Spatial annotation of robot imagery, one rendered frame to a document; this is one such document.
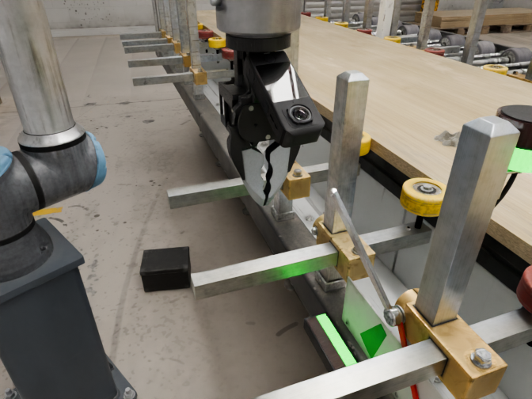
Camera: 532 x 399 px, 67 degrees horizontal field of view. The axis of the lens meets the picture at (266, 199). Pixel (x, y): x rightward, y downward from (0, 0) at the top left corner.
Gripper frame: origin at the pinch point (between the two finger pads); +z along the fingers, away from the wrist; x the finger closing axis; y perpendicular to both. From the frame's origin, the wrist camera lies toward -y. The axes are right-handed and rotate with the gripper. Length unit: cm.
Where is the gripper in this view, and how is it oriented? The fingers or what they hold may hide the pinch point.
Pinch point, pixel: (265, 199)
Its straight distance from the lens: 52.7
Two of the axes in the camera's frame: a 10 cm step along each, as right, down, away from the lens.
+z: 0.0, 8.5, 5.2
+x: -9.3, 1.9, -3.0
